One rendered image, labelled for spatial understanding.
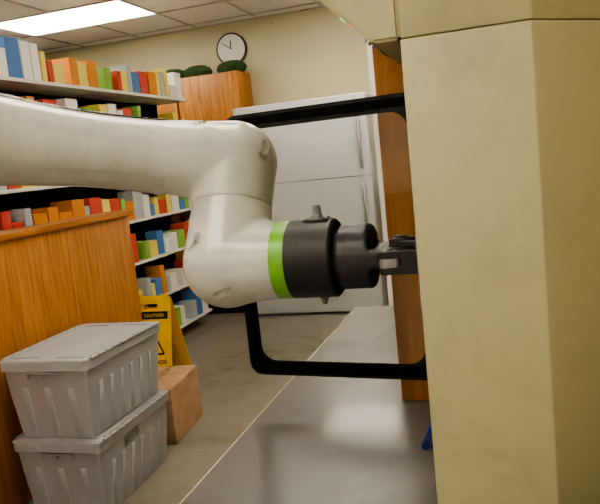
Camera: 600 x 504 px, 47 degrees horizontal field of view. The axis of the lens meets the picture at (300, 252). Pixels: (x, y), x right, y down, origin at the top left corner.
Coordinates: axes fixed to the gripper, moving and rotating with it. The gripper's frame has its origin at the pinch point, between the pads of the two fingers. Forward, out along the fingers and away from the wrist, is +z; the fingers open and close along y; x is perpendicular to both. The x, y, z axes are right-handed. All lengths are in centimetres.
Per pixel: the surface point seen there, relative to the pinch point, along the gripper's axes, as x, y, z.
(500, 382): 10.3, -14.0, -3.1
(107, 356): 57, 153, -157
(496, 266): -0.5, -14.0, -2.9
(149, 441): 104, 179, -159
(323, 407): 25.9, 19.7, -30.2
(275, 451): 26.0, 4.0, -32.6
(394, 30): -21.9, -14.1, -10.3
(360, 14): -23.7, -14.2, -13.2
